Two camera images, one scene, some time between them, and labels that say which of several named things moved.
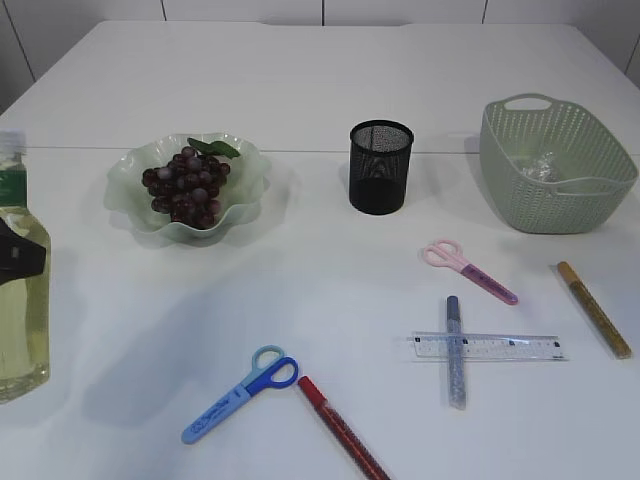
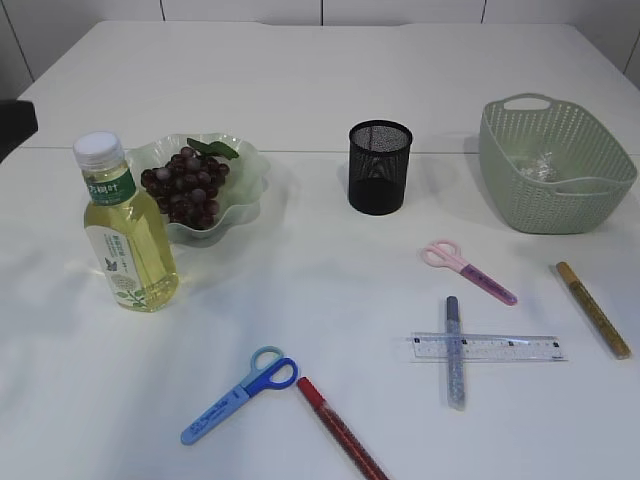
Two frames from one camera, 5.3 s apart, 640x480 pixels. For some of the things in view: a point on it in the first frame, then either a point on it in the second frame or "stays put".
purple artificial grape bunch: [187, 187] stays put
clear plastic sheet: [544, 169] stays put
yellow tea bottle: [25, 306] → [128, 226]
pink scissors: [446, 254] stays put
